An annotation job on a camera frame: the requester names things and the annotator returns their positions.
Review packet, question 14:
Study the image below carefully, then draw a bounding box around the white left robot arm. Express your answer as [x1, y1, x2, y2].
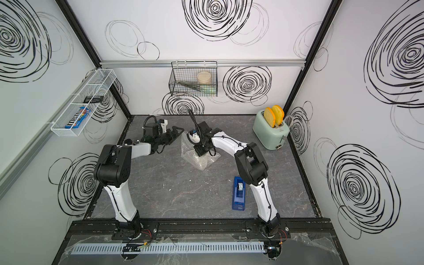
[93, 119, 184, 240]

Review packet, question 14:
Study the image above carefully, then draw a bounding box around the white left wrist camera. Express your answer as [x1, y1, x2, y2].
[158, 119, 168, 134]

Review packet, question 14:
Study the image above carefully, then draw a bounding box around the white slotted cable duct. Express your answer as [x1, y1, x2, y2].
[70, 242, 266, 255]

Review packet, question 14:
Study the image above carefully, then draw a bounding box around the mint green toaster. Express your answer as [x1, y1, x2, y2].
[253, 110, 290, 150]

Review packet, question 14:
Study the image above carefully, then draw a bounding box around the black wire wall basket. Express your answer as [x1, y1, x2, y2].
[168, 60, 218, 97]

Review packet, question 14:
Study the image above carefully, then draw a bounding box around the front yellow toast slice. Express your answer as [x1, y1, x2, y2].
[263, 107, 276, 128]

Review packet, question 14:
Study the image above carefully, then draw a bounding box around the small black box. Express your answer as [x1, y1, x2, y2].
[83, 96, 104, 104]

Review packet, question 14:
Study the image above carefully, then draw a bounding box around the rear yellow toast slice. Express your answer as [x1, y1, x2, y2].
[271, 105, 285, 127]

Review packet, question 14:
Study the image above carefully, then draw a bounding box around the green item in basket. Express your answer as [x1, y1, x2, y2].
[200, 85, 218, 95]

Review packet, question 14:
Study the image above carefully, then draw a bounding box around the blue candy packet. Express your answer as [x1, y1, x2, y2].
[65, 107, 91, 129]

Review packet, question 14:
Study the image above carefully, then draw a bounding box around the white wire wall shelf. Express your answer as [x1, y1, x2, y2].
[50, 68, 117, 137]

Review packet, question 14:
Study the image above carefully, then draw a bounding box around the clear bubble wrap sheet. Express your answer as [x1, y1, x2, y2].
[180, 130, 221, 172]

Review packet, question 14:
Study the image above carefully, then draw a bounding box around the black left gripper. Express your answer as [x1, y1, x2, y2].
[155, 127, 184, 147]

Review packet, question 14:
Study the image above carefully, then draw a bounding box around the beige round container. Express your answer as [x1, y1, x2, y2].
[197, 71, 212, 85]

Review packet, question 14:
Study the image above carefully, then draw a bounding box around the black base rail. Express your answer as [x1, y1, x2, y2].
[65, 218, 336, 241]

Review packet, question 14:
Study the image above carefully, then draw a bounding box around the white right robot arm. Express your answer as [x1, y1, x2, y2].
[187, 121, 281, 238]

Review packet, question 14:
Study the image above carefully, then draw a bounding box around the yellow toast slice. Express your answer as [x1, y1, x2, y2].
[263, 107, 276, 128]
[271, 105, 285, 127]

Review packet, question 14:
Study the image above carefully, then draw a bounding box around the blue tape dispenser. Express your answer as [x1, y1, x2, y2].
[232, 176, 246, 211]

